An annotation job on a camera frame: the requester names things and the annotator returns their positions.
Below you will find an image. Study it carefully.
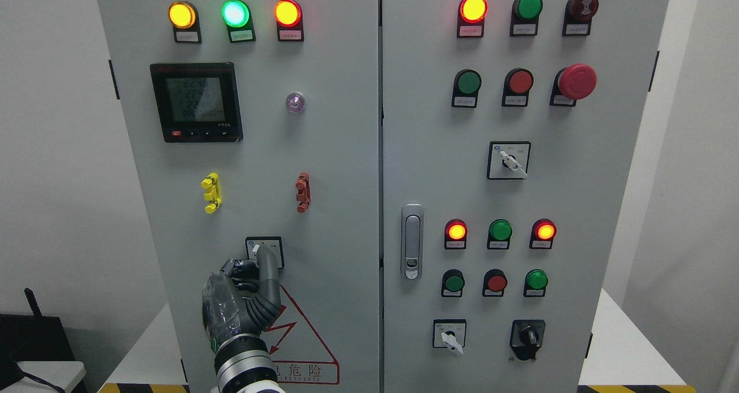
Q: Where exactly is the green lit indicator light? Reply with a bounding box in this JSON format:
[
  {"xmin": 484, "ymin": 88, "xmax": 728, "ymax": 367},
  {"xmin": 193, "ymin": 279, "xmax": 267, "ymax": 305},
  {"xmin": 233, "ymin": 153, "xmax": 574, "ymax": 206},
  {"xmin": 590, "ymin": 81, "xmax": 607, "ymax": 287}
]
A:
[{"xmin": 221, "ymin": 0, "xmax": 256, "ymax": 43}]

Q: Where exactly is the green indicator lower middle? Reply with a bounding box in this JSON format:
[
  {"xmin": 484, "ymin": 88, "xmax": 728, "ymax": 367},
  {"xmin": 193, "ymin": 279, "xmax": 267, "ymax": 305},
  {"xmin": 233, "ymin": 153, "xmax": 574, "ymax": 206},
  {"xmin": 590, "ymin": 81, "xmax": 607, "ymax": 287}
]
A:
[{"xmin": 487, "ymin": 219, "xmax": 513, "ymax": 249}]

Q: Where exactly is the red push button upper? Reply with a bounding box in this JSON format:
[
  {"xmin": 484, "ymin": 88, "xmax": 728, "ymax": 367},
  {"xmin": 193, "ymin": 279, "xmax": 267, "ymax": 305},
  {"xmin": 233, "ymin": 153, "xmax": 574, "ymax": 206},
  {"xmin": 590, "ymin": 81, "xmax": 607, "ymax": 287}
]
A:
[{"xmin": 501, "ymin": 68, "xmax": 533, "ymax": 107}]

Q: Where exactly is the red high voltage warning sticker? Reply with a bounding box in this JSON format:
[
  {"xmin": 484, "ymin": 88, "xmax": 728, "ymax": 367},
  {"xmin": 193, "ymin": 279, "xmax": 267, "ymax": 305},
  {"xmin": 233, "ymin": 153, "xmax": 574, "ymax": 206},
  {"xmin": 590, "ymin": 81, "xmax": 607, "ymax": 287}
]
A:
[{"xmin": 262, "ymin": 286, "xmax": 340, "ymax": 385}]

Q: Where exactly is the grey electrical control cabinet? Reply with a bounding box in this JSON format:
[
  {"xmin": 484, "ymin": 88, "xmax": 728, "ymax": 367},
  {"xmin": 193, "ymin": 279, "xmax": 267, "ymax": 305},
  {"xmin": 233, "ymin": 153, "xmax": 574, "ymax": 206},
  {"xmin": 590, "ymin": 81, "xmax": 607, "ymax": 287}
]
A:
[{"xmin": 98, "ymin": 0, "xmax": 669, "ymax": 392}]

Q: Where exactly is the red lit indicator lower left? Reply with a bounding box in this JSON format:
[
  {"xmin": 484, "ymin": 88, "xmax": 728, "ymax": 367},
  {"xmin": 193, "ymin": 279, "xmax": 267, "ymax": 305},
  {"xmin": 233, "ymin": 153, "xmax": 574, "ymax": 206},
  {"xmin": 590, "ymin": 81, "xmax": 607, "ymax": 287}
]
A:
[{"xmin": 444, "ymin": 218, "xmax": 468, "ymax": 249}]

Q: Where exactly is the black rotary knob switch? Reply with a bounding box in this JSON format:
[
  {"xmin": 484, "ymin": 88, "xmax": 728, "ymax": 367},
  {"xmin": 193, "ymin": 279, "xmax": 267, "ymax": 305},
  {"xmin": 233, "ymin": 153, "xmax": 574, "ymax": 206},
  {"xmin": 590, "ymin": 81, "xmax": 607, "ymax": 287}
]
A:
[{"xmin": 509, "ymin": 319, "xmax": 546, "ymax": 361}]

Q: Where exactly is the red lit indicator top right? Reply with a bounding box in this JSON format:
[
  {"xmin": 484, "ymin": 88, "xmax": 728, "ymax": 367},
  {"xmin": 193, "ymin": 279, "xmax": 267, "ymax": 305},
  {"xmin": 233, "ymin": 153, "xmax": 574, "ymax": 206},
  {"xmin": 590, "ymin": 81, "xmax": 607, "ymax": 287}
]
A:
[{"xmin": 457, "ymin": 0, "xmax": 488, "ymax": 39}]

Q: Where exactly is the black device with antenna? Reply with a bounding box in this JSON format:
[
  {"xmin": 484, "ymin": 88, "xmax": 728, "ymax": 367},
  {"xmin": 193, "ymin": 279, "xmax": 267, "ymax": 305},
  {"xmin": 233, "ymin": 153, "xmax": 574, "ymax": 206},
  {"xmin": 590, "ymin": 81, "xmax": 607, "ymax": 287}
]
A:
[{"xmin": 1, "ymin": 288, "xmax": 75, "ymax": 392}]

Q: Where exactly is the green push button lower left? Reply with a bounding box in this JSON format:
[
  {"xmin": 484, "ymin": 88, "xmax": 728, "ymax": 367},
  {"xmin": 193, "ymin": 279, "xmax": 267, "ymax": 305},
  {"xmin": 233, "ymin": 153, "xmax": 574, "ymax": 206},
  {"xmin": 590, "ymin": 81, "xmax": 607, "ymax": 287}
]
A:
[{"xmin": 441, "ymin": 269, "xmax": 465, "ymax": 298}]

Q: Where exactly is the dark red buzzer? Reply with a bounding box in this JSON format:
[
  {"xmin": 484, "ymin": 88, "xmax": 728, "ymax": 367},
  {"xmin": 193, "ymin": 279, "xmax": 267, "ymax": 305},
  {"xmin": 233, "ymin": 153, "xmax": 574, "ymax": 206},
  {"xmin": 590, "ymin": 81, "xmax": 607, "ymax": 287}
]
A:
[{"xmin": 562, "ymin": 0, "xmax": 599, "ymax": 36}]

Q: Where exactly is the black digital power meter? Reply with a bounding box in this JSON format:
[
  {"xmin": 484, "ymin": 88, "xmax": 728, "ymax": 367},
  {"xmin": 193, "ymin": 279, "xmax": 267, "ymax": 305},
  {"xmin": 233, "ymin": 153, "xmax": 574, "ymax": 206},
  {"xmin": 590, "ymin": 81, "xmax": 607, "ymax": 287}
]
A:
[{"xmin": 150, "ymin": 62, "xmax": 243, "ymax": 143}]

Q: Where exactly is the green push button lower right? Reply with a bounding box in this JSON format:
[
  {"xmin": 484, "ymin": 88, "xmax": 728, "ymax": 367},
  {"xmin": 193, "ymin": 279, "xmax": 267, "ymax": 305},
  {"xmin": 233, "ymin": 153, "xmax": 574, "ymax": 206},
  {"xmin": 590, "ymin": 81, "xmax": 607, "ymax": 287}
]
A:
[{"xmin": 523, "ymin": 269, "xmax": 549, "ymax": 297}]

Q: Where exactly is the red emergency stop button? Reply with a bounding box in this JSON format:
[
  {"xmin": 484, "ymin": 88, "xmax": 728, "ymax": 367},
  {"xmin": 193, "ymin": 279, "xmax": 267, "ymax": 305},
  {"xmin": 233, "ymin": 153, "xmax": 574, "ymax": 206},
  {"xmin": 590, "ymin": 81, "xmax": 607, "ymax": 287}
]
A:
[{"xmin": 550, "ymin": 63, "xmax": 598, "ymax": 107}]

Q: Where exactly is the white rotary selector switch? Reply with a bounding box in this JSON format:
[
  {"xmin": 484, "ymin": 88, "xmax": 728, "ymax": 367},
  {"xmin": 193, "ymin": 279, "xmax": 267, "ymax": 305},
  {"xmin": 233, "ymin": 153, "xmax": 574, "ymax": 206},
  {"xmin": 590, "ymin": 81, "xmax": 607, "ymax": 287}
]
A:
[
  {"xmin": 432, "ymin": 319, "xmax": 467, "ymax": 354},
  {"xmin": 245, "ymin": 236, "xmax": 284, "ymax": 270},
  {"xmin": 487, "ymin": 141, "xmax": 531, "ymax": 180}
]

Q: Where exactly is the green indicator top right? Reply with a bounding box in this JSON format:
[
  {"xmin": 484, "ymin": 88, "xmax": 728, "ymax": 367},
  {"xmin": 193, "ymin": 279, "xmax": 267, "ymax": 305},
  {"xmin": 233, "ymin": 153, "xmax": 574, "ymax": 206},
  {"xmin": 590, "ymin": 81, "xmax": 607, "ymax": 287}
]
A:
[{"xmin": 509, "ymin": 0, "xmax": 543, "ymax": 36}]

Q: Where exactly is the yellow terminal clip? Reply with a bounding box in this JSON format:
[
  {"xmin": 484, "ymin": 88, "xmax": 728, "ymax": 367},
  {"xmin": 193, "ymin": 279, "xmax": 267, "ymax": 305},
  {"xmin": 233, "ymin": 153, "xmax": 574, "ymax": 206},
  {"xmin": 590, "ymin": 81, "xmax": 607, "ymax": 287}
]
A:
[{"xmin": 200, "ymin": 172, "xmax": 222, "ymax": 214}]

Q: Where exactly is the red push button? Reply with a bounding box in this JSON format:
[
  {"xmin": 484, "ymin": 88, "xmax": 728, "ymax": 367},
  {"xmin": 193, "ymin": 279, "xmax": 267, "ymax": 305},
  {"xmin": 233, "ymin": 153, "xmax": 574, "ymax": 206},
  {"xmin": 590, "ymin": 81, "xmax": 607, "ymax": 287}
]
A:
[
  {"xmin": 501, "ymin": 68, "xmax": 533, "ymax": 107},
  {"xmin": 482, "ymin": 269, "xmax": 508, "ymax": 297}
]

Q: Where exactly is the white box lower left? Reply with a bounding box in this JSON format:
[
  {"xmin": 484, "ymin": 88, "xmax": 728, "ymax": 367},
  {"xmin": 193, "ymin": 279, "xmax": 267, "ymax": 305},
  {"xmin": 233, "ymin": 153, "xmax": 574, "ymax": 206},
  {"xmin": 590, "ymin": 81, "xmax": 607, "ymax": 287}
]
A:
[{"xmin": 2, "ymin": 361, "xmax": 87, "ymax": 392}]

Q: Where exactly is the red terminal clip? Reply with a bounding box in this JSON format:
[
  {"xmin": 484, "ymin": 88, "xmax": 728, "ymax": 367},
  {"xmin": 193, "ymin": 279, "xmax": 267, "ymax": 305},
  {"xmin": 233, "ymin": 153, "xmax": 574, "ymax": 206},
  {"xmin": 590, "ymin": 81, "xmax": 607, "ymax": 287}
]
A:
[{"xmin": 295, "ymin": 172, "xmax": 312, "ymax": 214}]

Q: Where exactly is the green push button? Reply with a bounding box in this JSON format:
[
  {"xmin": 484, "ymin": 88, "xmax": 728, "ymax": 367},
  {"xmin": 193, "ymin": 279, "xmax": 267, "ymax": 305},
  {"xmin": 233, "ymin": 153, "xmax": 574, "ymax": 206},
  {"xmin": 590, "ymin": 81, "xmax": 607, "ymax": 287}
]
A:
[
  {"xmin": 451, "ymin": 69, "xmax": 482, "ymax": 108},
  {"xmin": 441, "ymin": 269, "xmax": 465, "ymax": 298},
  {"xmin": 523, "ymin": 269, "xmax": 549, "ymax": 297}
]

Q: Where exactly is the red lit indicator light left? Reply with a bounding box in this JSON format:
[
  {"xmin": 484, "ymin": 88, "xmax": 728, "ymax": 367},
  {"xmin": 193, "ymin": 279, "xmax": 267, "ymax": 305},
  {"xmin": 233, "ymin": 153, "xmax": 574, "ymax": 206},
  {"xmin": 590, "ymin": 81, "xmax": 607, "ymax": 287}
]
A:
[{"xmin": 274, "ymin": 0, "xmax": 304, "ymax": 42}]

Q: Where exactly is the silver door handle lock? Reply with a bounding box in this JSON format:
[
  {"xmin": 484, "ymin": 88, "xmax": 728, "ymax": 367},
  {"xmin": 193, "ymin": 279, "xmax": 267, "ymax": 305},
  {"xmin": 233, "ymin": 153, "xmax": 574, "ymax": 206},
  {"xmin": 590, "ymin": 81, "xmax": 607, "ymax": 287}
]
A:
[{"xmin": 401, "ymin": 204, "xmax": 423, "ymax": 280}]

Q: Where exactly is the green push button upper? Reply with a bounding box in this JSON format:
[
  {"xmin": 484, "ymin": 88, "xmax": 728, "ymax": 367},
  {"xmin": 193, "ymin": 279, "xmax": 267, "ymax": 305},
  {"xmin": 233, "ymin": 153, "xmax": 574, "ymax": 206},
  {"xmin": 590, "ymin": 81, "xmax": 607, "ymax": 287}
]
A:
[{"xmin": 451, "ymin": 69, "xmax": 482, "ymax": 108}]

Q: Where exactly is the red push button lower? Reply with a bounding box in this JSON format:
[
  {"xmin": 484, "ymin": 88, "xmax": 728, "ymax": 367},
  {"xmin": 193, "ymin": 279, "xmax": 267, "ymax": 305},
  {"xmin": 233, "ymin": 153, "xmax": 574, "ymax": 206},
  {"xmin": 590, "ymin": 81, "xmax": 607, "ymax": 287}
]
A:
[{"xmin": 482, "ymin": 269, "xmax": 508, "ymax": 297}]

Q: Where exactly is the yellow indicator light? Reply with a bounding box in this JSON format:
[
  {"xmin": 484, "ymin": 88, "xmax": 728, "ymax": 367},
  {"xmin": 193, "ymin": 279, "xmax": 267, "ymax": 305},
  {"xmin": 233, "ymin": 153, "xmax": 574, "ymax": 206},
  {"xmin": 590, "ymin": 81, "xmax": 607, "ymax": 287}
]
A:
[{"xmin": 168, "ymin": 1, "xmax": 201, "ymax": 44}]

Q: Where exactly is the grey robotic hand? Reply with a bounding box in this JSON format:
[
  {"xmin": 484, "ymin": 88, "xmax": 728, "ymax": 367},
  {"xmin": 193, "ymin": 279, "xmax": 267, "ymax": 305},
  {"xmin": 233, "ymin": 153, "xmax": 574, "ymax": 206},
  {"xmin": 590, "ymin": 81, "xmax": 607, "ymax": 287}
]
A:
[{"xmin": 201, "ymin": 244, "xmax": 281, "ymax": 353}]

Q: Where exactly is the red lit indicator lower right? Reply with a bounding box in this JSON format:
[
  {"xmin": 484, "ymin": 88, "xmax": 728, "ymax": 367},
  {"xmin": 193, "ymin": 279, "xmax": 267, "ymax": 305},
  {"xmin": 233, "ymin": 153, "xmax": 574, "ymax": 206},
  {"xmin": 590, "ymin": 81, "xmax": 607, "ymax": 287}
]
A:
[{"xmin": 529, "ymin": 218, "xmax": 557, "ymax": 249}]

